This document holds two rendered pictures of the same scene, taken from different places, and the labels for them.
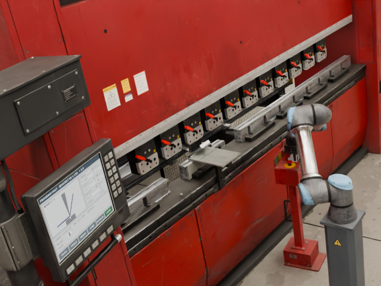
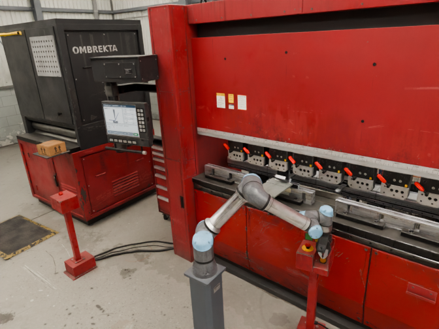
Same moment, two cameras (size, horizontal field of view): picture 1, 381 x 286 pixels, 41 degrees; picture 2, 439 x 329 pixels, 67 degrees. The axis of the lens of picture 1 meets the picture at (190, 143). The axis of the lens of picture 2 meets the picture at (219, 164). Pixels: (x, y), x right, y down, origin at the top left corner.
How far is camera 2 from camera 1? 3.25 m
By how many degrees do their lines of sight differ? 78
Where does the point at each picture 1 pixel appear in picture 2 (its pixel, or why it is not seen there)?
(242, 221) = (291, 260)
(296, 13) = not seen: outside the picture
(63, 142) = (163, 101)
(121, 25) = (236, 58)
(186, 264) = (232, 231)
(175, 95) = (267, 126)
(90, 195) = (127, 120)
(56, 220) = (108, 117)
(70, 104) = (127, 76)
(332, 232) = not seen: hidden behind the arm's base
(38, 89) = (113, 62)
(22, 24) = (155, 38)
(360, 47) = not seen: outside the picture
